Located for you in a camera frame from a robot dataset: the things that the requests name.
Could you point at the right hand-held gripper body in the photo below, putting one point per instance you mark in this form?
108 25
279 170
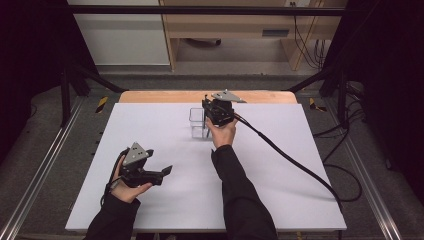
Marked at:
221 111

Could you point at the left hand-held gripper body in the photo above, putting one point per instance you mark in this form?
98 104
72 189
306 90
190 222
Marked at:
136 170

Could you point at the black pen silver tip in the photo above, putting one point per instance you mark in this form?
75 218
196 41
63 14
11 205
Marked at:
208 133

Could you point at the clear plastic organizer box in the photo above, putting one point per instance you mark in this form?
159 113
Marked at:
196 133

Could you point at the person's right hand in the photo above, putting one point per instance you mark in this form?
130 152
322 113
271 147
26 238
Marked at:
223 135

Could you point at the person's left hand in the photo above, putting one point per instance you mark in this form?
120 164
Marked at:
128 195

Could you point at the wooden table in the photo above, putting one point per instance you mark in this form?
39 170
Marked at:
160 96

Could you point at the yellow black floor tape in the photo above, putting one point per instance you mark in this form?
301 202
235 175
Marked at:
101 104
313 105

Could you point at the light wooden desk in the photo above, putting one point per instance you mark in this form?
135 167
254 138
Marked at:
233 25

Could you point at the black metal stand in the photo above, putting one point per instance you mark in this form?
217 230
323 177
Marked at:
65 100
341 96

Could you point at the white cabinet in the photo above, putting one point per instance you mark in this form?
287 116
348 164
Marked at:
123 40

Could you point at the black curtain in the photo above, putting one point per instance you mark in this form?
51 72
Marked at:
30 50
390 66

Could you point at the black horizontal frame bar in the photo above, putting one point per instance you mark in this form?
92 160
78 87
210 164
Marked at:
200 10

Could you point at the aluminium floor rail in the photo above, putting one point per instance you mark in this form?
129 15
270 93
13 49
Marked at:
40 170
370 186

